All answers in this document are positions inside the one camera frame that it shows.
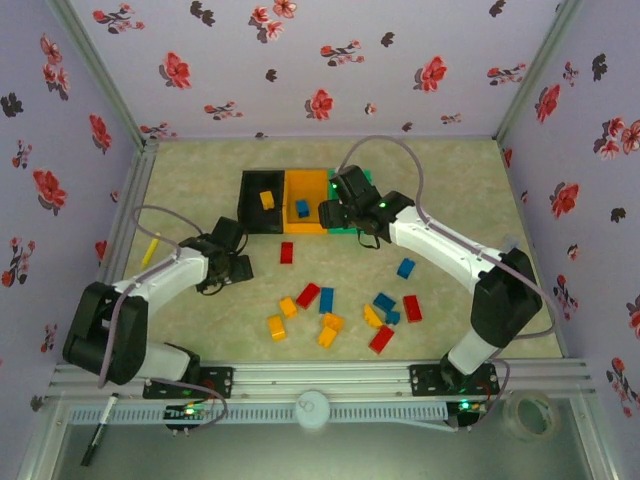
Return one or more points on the right controller board green light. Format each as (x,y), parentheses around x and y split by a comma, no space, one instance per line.
(465,407)

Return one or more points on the clear tape roll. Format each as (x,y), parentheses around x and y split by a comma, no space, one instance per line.
(510,415)

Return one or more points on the yellow marker pen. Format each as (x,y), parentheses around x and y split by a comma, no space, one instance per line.
(150,252)

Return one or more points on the orange plastic bin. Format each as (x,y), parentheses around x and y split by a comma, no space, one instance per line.
(310,185)

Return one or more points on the white round cap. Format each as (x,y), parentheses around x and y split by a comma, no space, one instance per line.
(312,409)

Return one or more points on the small blue lego brick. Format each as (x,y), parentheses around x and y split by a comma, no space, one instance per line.
(393,317)

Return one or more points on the aluminium frame beam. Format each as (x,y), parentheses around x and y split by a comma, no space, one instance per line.
(595,440)
(42,440)

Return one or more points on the aluminium frame post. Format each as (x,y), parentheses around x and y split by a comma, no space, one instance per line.
(539,65)
(97,65)

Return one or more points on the controller board green light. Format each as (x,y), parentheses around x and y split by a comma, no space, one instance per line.
(465,407)
(187,412)

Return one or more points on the left controller board green light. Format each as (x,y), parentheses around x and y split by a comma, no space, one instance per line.
(187,412)

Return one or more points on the clear plastic piece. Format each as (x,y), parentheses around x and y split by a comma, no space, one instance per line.
(512,242)

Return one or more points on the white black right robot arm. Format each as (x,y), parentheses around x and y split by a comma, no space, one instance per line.
(450,245)

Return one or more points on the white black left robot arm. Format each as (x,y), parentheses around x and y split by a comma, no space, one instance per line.
(165,272)

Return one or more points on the black white marker pen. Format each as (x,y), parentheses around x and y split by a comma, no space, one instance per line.
(97,435)

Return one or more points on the red lego brick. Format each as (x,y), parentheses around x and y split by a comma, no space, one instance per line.
(308,295)
(412,308)
(381,339)
(287,252)

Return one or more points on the yellow curved lego brick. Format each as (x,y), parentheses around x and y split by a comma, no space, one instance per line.
(372,316)

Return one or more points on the aluminium side rail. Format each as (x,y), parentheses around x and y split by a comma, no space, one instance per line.
(136,185)

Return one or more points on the green plastic bin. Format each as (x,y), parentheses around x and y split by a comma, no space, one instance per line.
(340,231)

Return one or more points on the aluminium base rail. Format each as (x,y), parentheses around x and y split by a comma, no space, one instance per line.
(320,380)

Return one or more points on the black plastic bin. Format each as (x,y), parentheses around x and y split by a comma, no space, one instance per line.
(252,200)

